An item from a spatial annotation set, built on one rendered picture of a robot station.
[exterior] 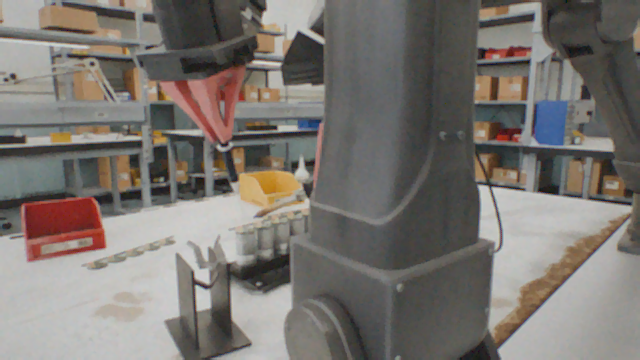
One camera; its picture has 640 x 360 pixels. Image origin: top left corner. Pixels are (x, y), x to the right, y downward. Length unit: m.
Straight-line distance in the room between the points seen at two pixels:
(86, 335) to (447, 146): 0.39
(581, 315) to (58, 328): 0.52
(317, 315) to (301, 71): 0.34
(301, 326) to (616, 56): 0.58
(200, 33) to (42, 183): 4.54
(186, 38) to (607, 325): 0.48
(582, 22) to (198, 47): 0.47
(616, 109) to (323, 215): 0.59
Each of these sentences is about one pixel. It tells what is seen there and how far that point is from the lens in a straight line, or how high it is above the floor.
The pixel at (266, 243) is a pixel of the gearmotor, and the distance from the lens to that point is 0.52.
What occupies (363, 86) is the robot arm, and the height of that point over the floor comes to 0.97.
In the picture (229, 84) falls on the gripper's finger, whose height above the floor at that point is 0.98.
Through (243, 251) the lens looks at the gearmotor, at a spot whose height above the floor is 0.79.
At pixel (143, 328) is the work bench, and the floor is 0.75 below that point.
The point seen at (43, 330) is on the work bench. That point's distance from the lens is 0.49.
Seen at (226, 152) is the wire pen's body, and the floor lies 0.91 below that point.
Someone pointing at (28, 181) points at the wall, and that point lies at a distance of 4.87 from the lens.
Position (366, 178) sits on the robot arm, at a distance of 0.15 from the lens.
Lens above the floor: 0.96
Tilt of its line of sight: 11 degrees down
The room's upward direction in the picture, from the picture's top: straight up
